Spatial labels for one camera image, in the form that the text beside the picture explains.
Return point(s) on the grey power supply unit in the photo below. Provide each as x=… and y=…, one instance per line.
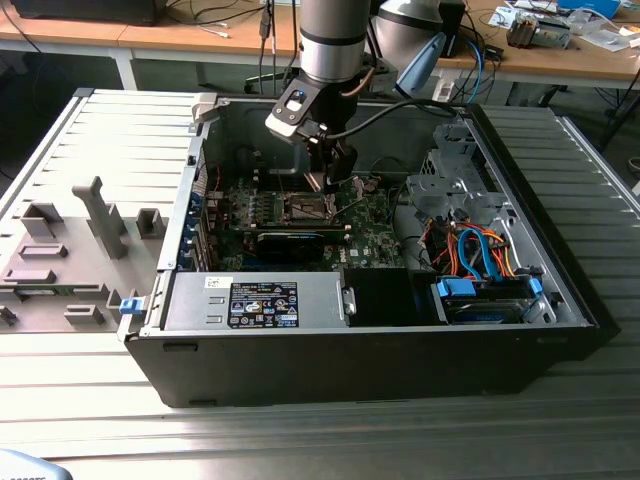
x=195, y=300

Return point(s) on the CPU cooler heatsink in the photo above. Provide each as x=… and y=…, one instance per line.
x=522, y=32

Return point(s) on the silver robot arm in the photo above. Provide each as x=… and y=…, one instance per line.
x=332, y=45

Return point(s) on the CPU socket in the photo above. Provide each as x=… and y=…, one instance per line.
x=306, y=212

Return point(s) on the beige plastic bracket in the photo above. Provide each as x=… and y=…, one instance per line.
x=205, y=107

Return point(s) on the black flat device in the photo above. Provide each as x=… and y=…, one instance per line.
x=85, y=12

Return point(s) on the black upright box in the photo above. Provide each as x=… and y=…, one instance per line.
x=454, y=30

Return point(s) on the blue case latch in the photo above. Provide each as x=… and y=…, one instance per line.
x=131, y=306

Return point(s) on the white label tag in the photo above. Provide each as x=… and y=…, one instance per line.
x=442, y=91

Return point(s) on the metal drive cage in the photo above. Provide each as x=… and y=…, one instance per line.
x=432, y=192

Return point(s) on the wooden desk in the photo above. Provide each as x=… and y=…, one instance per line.
x=150, y=37
x=550, y=62

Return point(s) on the clear plastic bag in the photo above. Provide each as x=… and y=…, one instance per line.
x=605, y=40

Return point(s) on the grey metal device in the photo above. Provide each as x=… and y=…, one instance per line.
x=555, y=35

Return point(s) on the black open PC case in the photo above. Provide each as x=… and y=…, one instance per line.
x=350, y=370

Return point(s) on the grey parts rack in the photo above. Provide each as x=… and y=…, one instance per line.
x=75, y=235

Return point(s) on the green RAM stick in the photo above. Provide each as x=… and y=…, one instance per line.
x=35, y=291

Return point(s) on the hard disk in blue carrier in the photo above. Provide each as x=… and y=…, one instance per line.
x=480, y=312

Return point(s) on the black graphics card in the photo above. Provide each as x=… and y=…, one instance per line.
x=290, y=246

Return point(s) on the pale rounded device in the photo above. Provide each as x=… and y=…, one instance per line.
x=25, y=470

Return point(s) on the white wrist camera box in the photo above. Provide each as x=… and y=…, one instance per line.
x=282, y=125

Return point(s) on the blue cardboard box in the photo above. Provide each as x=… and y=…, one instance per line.
x=590, y=6

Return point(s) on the printed paper leaflet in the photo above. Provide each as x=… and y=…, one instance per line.
x=502, y=17

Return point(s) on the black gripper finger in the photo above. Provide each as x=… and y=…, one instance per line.
x=344, y=160
x=317, y=157

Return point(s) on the green motherboard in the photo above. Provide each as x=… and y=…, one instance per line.
x=372, y=235

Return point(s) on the silver green CPU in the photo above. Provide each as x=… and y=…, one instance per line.
x=315, y=182

